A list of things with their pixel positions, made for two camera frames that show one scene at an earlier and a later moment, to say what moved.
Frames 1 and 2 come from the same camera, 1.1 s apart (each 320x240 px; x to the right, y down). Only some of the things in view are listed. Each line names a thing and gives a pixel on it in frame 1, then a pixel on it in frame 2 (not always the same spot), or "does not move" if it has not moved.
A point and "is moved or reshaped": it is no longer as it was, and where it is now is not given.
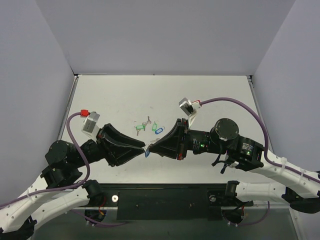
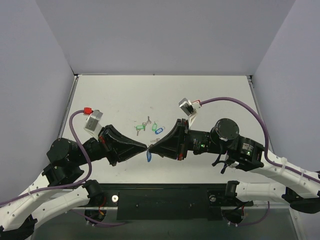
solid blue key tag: (147, 153) is moved or reshaped
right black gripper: (182, 139) does not move
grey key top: (148, 121) does not move
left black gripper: (105, 146) does not move
